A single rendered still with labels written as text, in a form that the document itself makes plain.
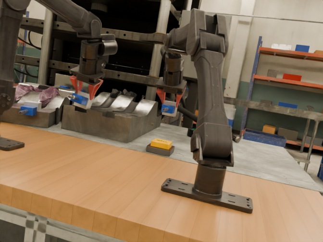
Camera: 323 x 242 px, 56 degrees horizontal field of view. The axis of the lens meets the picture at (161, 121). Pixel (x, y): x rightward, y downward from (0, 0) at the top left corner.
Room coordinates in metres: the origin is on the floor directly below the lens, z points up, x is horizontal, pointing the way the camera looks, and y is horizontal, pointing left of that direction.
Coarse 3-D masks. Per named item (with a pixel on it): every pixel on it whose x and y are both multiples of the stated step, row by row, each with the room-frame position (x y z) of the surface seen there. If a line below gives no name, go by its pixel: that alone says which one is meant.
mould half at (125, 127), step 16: (64, 112) 1.08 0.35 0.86; (80, 112) 1.07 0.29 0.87; (96, 112) 1.06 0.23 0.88; (144, 112) 1.25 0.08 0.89; (64, 128) 1.08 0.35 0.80; (80, 128) 1.07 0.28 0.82; (96, 128) 1.06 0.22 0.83; (112, 128) 1.04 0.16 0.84; (128, 128) 1.03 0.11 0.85; (144, 128) 1.23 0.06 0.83
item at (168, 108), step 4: (164, 100) 1.15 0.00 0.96; (164, 104) 1.13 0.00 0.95; (168, 104) 1.14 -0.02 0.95; (172, 104) 1.14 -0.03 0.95; (164, 108) 1.05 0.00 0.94; (168, 108) 1.10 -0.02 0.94; (172, 108) 1.10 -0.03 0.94; (176, 108) 1.15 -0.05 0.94; (164, 112) 1.14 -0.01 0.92; (168, 112) 1.10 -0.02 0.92; (172, 112) 1.10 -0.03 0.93; (172, 116) 1.14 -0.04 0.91
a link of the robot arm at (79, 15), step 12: (12, 0) 0.77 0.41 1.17; (24, 0) 0.79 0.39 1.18; (36, 0) 0.87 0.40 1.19; (48, 0) 0.86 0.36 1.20; (60, 0) 0.89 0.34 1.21; (60, 12) 0.90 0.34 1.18; (72, 12) 0.93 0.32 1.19; (84, 12) 0.95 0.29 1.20; (72, 24) 0.97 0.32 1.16; (84, 24) 0.96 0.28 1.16
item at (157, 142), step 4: (152, 140) 0.97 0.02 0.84; (156, 140) 0.98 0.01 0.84; (160, 140) 0.99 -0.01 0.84; (164, 140) 1.00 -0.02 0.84; (152, 144) 0.96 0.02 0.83; (156, 144) 0.96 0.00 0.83; (160, 144) 0.96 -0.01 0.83; (164, 144) 0.95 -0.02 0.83; (168, 144) 0.95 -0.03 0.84; (164, 148) 0.95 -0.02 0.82; (168, 148) 0.96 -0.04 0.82
